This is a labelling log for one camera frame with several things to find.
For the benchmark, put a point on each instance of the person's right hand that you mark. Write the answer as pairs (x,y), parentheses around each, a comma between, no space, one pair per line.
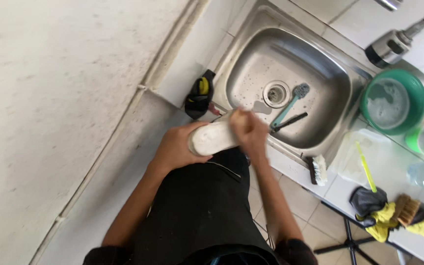
(248,132)

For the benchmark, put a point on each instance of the person's left hand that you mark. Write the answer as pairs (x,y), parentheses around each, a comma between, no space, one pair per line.
(175,147)

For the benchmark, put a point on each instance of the person's right fingers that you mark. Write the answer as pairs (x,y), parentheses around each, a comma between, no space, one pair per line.
(239,123)

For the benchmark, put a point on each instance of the white shoe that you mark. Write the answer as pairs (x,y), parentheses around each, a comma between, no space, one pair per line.
(214,137)

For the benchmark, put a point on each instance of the black and yellow shoe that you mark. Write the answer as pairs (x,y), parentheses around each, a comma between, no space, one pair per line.
(200,95)

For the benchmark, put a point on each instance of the stainless steel sink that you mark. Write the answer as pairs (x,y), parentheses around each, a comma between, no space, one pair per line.
(289,84)

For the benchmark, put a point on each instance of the white bristle scrub brush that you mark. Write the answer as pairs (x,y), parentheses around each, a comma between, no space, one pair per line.
(318,170)

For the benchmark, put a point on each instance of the person's black apron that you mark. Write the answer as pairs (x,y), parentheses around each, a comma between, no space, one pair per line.
(204,209)

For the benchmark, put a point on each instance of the clear plastic container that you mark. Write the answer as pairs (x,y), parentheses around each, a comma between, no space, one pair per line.
(361,156)

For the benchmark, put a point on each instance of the yellow toothbrush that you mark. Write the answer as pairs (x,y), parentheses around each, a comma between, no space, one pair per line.
(366,168)

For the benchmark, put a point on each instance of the green basin with soapy water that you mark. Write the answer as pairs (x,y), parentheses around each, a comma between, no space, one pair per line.
(394,101)

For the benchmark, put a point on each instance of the black tripod stand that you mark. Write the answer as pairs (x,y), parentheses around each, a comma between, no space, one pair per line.
(352,235)

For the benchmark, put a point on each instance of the yellow and black cloth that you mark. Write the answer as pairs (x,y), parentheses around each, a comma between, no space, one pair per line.
(385,215)

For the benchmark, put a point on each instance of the chrome faucet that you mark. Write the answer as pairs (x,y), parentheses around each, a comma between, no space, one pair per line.
(399,36)

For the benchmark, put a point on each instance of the wooden scrub brush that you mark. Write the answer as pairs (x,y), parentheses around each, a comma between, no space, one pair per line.
(407,210)

